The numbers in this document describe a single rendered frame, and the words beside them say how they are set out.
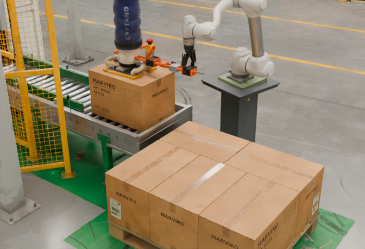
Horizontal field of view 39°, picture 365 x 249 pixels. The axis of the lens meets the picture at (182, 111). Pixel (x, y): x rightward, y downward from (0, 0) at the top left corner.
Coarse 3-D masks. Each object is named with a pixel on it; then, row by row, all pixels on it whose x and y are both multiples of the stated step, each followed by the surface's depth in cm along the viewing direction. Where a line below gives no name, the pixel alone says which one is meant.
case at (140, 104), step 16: (112, 64) 440; (96, 80) 428; (112, 80) 416; (128, 80) 408; (144, 80) 408; (160, 80) 414; (96, 96) 436; (112, 96) 423; (128, 96) 411; (144, 96) 403; (160, 96) 419; (96, 112) 443; (112, 112) 430; (128, 112) 418; (144, 112) 408; (160, 112) 425; (144, 128) 414
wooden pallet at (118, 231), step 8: (112, 224) 380; (312, 224) 384; (112, 232) 384; (120, 232) 378; (128, 232) 381; (304, 232) 373; (120, 240) 381; (128, 240) 379; (136, 240) 379; (144, 240) 378; (296, 240) 362; (136, 248) 373; (144, 248) 371; (152, 248) 371; (160, 248) 371; (288, 248) 353
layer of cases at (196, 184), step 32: (192, 128) 423; (128, 160) 378; (160, 160) 378; (192, 160) 379; (224, 160) 378; (256, 160) 378; (288, 160) 377; (128, 192) 355; (160, 192) 342; (192, 192) 342; (224, 192) 342; (256, 192) 342; (288, 192) 341; (320, 192) 380; (128, 224) 368; (160, 224) 346; (192, 224) 327; (224, 224) 312; (256, 224) 312; (288, 224) 340
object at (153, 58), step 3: (150, 57) 411; (153, 57) 413; (156, 57) 411; (159, 57) 410; (147, 60) 406; (150, 60) 404; (153, 60) 403; (156, 60) 406; (147, 63) 408; (150, 63) 406; (153, 63) 405
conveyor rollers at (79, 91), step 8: (24, 64) 555; (40, 80) 519; (48, 80) 516; (64, 80) 520; (72, 80) 517; (64, 88) 499; (72, 88) 496; (80, 88) 504; (88, 88) 499; (72, 96) 485; (80, 96) 481; (88, 96) 479; (88, 104) 466; (80, 112) 450; (88, 112) 455; (176, 112) 452; (104, 120) 436; (128, 128) 422
